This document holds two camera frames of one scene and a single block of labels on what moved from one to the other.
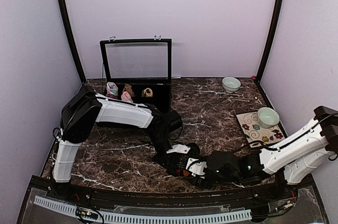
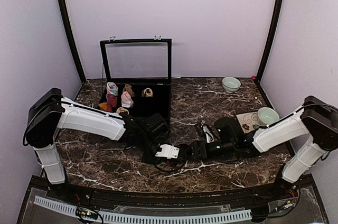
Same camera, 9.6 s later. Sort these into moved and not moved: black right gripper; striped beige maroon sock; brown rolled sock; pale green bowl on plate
Moved: black right gripper
Not moved: striped beige maroon sock; pale green bowl on plate; brown rolled sock
